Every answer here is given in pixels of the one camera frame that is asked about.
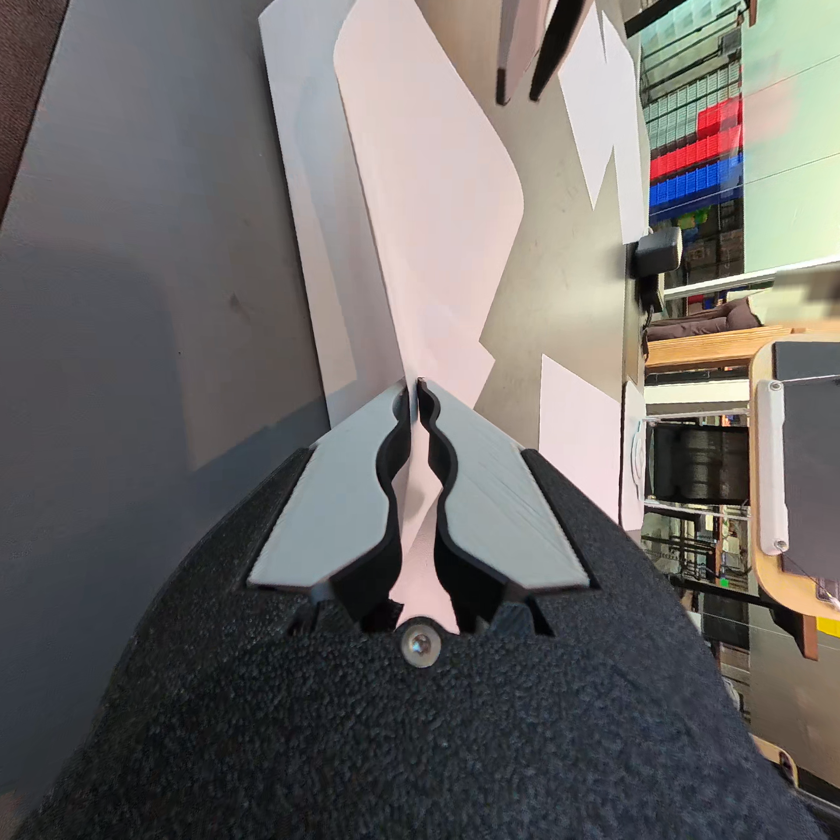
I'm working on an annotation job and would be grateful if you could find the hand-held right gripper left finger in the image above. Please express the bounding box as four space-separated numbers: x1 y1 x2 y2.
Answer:
245 376 417 623

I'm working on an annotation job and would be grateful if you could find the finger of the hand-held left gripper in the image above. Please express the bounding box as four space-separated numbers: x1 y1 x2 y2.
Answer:
528 0 595 104
495 0 557 107

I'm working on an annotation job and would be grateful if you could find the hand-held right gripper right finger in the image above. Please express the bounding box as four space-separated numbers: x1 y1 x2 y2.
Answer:
419 377 593 624

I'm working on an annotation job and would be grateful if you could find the stack of coloured plastic crates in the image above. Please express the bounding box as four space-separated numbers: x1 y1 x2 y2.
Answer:
646 88 746 232

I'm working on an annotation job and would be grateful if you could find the black office chair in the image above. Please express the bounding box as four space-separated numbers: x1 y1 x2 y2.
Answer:
653 423 750 508

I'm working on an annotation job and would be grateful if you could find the frosted glass partition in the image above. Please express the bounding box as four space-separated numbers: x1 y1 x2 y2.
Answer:
742 0 840 277

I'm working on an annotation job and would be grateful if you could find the white stand with black board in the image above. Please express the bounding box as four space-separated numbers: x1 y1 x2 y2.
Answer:
620 331 840 621

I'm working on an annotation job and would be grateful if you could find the brown cushion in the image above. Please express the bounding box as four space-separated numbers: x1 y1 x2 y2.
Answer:
646 297 763 343

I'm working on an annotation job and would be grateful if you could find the wooden post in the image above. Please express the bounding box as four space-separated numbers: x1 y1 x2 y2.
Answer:
646 325 791 370

